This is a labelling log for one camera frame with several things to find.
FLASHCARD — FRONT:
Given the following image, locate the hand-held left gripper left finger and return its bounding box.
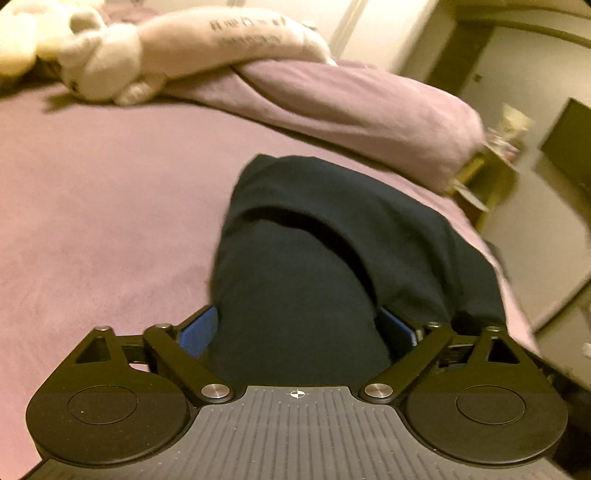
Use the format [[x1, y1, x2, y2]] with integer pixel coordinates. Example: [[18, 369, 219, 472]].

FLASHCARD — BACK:
[[74, 305, 234, 403]]

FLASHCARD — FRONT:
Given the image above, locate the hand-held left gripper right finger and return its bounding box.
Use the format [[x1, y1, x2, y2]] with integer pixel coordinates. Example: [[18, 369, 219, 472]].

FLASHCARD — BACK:
[[362, 307, 532, 403]]

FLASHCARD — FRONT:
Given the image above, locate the navy zip jacket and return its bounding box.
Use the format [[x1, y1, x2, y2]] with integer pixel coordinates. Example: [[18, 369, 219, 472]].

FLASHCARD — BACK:
[[210, 154, 506, 393]]

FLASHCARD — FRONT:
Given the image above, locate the wooden nightstand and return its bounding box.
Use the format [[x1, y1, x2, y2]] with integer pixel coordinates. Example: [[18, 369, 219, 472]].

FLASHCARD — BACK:
[[450, 148, 520, 232]]

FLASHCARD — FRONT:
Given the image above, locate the pink pillow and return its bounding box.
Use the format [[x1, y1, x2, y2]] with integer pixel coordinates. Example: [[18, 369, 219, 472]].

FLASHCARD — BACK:
[[161, 60, 485, 192]]

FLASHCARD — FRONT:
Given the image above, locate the white container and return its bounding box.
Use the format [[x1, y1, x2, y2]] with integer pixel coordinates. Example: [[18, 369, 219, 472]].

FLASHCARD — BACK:
[[499, 104, 534, 139]]

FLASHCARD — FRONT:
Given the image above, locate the black screen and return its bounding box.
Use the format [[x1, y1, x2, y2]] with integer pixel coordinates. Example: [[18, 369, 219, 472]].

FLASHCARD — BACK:
[[540, 98, 591, 190]]

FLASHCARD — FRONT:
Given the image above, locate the grey door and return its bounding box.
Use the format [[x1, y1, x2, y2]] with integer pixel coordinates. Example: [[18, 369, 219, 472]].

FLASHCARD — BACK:
[[471, 25, 585, 114]]

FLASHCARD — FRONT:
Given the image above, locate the long pale pink plush toy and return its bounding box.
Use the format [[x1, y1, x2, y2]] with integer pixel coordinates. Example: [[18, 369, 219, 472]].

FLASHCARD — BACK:
[[60, 4, 335, 104]]

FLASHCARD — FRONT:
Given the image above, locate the white wardrobe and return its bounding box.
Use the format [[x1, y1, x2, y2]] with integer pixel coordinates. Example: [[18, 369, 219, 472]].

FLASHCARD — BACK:
[[318, 0, 439, 75]]

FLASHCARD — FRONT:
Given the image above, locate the cream plush toy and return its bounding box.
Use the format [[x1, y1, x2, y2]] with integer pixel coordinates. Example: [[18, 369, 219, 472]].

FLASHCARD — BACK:
[[0, 0, 75, 79]]

